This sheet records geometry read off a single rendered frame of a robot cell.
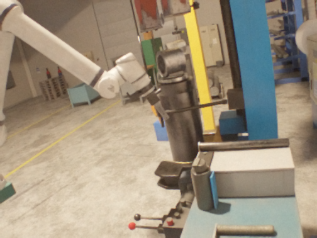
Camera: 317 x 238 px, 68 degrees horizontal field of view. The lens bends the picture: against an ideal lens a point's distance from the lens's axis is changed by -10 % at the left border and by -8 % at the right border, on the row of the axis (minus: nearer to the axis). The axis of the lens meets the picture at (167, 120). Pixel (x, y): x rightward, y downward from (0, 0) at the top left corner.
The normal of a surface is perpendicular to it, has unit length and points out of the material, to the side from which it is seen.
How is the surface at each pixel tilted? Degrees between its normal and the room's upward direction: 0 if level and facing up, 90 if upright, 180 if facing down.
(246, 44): 90
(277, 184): 90
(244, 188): 90
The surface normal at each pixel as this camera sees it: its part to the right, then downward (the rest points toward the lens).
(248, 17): -0.30, 0.36
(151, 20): 0.40, 0.21
